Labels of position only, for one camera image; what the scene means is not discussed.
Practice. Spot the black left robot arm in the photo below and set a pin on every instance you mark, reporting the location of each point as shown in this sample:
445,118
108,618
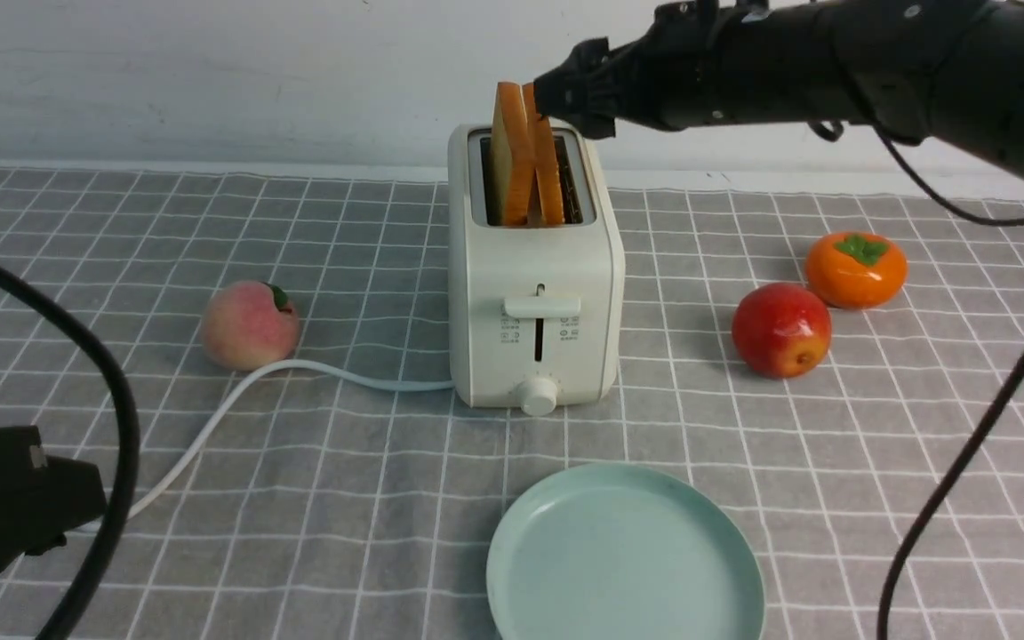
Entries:
42,496

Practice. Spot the red apple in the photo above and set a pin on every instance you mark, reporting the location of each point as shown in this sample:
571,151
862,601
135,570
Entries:
781,330

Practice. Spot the toast slice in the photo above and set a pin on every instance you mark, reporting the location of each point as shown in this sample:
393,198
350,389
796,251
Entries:
511,159
546,207

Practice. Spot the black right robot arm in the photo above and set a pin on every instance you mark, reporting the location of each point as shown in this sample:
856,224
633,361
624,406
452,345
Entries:
912,70

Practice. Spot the light green round plate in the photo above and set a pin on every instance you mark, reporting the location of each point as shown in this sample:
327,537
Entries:
613,551

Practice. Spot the white two-slot toaster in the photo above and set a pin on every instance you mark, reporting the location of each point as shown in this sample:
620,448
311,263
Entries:
535,313

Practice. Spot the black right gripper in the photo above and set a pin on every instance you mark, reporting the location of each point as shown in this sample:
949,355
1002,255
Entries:
700,64

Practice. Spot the orange persimmon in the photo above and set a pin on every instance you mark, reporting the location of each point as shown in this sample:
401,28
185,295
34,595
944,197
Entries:
855,270

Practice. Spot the grey checked tablecloth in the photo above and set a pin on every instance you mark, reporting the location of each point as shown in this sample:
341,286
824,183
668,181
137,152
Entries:
319,509

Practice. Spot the pink peach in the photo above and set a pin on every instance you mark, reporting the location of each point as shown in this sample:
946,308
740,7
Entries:
249,324

